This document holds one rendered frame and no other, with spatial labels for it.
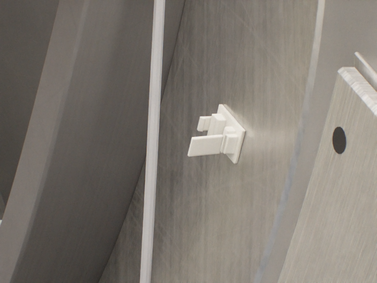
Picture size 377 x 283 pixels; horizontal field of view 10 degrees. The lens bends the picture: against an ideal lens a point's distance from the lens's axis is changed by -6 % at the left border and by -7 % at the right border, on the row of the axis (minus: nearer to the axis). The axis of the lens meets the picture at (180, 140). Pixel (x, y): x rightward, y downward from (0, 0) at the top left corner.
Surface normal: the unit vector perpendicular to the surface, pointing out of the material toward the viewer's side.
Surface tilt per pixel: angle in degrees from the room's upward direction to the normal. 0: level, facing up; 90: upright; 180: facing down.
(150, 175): 96
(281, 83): 90
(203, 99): 90
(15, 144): 54
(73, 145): 121
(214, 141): 115
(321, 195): 90
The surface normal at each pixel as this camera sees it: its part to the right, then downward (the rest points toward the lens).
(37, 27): 0.44, -0.32
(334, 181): -0.88, 0.04
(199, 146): 0.50, 0.50
